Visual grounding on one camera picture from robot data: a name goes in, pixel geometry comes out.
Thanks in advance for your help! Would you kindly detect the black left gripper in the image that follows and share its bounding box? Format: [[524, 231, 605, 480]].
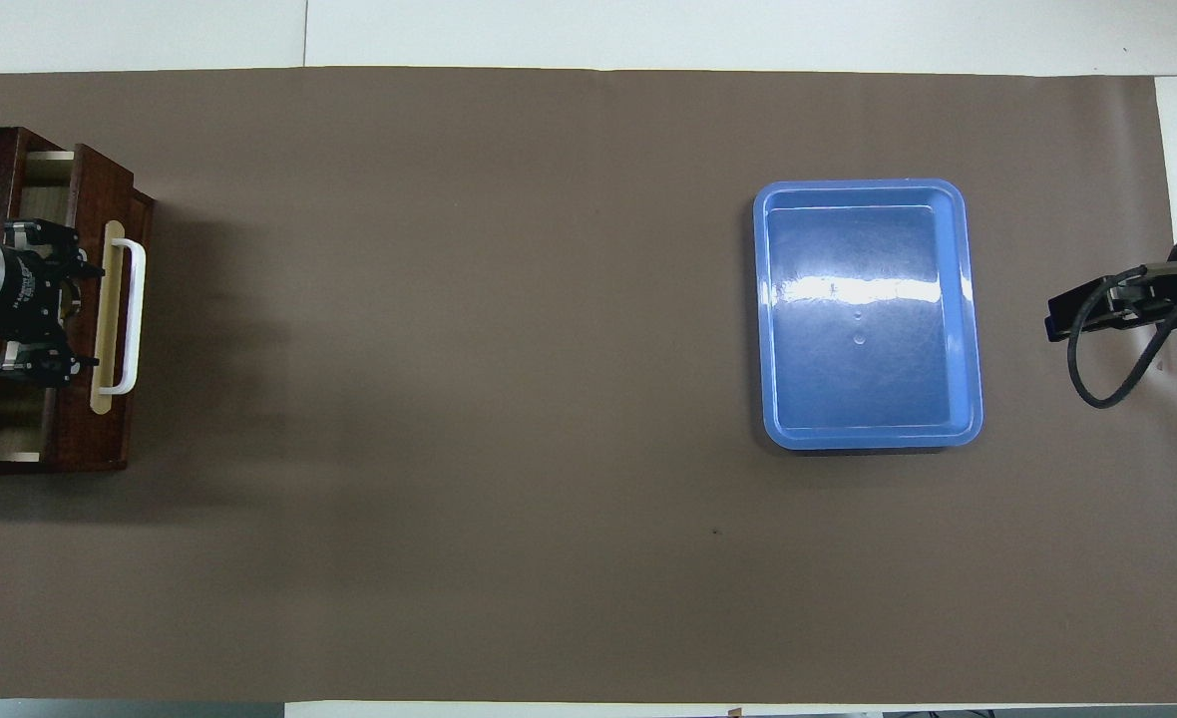
[[0, 219, 106, 385]]

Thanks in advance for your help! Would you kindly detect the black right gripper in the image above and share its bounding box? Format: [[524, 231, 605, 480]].
[[1047, 264, 1177, 342]]

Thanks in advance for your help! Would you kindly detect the white drawer handle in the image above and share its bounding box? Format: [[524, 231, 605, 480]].
[[98, 237, 148, 395]]

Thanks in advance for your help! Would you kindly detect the wooden drawer with dark front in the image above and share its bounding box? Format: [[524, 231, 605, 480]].
[[0, 143, 156, 472]]

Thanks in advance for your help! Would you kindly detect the blue plastic tray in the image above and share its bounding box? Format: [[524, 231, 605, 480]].
[[753, 179, 984, 452]]

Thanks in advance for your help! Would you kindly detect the brown paper table mat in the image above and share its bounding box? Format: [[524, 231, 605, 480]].
[[0, 66, 1177, 705]]

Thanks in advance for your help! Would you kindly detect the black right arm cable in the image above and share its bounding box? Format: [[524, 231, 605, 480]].
[[1067, 267, 1177, 410]]

